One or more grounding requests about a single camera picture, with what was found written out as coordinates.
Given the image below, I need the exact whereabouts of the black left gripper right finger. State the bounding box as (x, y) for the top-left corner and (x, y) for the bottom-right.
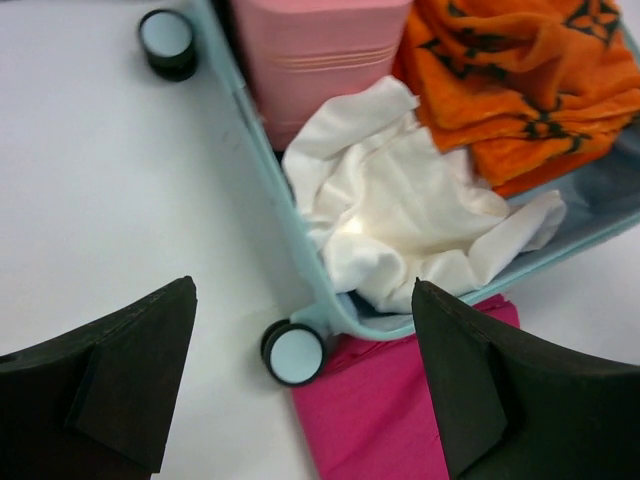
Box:
(412, 281), (639, 479)

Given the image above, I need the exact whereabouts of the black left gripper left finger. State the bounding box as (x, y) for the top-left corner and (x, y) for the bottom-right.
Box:
(1, 276), (197, 479)

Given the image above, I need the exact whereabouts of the magenta cloth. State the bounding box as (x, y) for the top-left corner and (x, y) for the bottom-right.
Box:
(291, 293), (521, 480)

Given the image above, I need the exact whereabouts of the white cloth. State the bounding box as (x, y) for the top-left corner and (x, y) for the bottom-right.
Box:
(282, 76), (567, 313)

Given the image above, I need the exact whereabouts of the light blue suitcase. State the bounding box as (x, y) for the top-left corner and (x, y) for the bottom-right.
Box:
(188, 1), (639, 351)

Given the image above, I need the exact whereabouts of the orange monogram towel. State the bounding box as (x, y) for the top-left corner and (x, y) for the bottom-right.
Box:
(397, 1), (639, 196)

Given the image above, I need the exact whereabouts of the pink cosmetic case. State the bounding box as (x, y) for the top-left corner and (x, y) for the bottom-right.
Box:
(231, 1), (410, 151)

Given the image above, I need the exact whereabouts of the front left suitcase wheel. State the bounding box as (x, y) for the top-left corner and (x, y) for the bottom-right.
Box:
(260, 319), (327, 388)

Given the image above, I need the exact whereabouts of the suitcase wheel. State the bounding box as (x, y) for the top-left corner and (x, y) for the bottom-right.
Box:
(137, 9), (198, 82)
(260, 319), (327, 388)

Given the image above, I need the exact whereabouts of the rear left suitcase wheel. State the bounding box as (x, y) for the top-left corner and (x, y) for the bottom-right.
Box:
(137, 9), (198, 82)

